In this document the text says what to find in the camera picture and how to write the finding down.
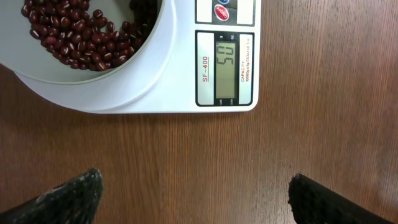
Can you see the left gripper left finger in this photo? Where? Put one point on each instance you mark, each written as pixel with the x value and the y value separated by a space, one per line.
pixel 75 201

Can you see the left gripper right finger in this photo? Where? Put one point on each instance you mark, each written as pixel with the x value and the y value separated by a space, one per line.
pixel 312 203

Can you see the white bowl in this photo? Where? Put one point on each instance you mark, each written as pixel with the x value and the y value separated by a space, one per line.
pixel 25 56

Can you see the red beans in bowl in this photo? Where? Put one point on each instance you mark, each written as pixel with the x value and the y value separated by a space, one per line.
pixel 88 40

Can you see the white digital kitchen scale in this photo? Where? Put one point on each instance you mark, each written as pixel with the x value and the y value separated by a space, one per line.
pixel 201 57

